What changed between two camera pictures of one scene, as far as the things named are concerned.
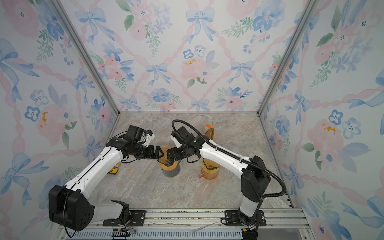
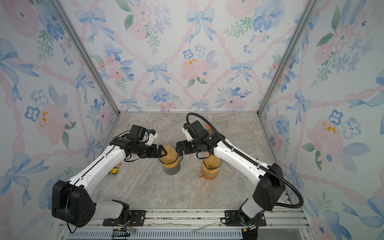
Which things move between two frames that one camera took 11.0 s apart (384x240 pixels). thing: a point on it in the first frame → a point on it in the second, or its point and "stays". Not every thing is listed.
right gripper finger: x=174 y=154 → x=185 y=147
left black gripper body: x=142 y=151 stays
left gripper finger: x=158 y=153 stays
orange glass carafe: x=210 y=174 stays
